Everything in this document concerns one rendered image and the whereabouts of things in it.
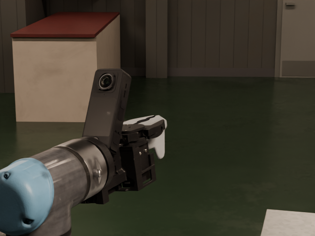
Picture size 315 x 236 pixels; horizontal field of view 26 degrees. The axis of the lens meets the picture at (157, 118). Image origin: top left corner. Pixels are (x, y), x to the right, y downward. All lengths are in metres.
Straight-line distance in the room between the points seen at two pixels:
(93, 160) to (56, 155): 0.05
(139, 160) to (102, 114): 0.08
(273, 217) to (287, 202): 3.14
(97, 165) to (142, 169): 0.12
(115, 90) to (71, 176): 0.16
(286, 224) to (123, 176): 0.87
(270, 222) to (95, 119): 0.92
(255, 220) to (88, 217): 1.10
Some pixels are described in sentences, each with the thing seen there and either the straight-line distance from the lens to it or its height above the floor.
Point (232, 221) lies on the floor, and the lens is 4.53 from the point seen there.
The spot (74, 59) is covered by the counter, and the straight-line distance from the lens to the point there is 7.01.
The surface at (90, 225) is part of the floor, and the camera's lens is 4.46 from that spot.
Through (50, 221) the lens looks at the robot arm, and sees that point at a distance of 0.77.
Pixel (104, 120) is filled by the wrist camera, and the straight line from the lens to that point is 0.88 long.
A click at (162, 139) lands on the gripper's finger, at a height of 1.43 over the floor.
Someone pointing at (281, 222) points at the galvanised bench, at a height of 1.05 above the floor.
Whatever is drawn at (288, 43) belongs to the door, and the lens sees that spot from 9.79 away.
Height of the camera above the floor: 1.70
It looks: 13 degrees down
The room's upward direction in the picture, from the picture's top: straight up
